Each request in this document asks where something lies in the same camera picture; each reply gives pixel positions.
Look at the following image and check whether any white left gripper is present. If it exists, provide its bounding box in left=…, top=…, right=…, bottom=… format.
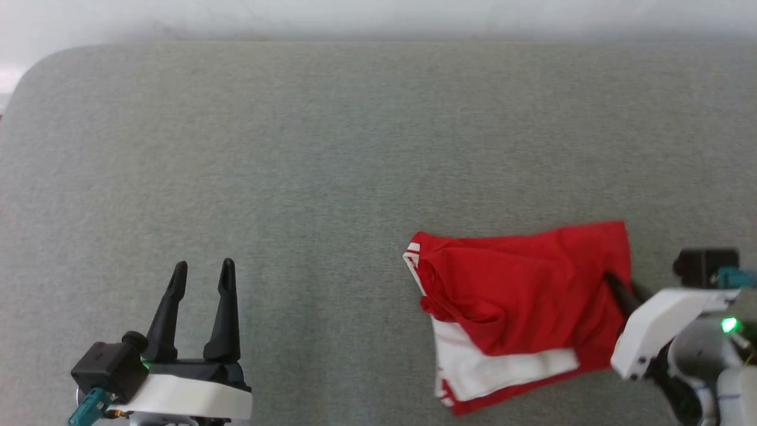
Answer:
left=109, top=257, right=254, bottom=422

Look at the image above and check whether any red and white t-shirt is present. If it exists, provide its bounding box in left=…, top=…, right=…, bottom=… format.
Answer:
left=403, top=220, right=634, bottom=417

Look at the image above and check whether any teal camera connector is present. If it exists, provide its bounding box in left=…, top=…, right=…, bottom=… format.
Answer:
left=712, top=267, right=757, bottom=291
left=67, top=387, right=114, bottom=426

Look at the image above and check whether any grey fabric sofa seat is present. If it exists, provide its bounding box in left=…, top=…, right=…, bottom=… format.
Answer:
left=0, top=41, right=757, bottom=426

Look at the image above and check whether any teal left camera connector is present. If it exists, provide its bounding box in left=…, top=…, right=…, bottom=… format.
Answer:
left=67, top=387, right=114, bottom=426

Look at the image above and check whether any teal right camera connector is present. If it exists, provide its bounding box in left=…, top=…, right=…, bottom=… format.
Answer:
left=712, top=267, right=757, bottom=291

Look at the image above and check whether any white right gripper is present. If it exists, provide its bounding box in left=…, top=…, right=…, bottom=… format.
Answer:
left=603, top=270, right=740, bottom=381

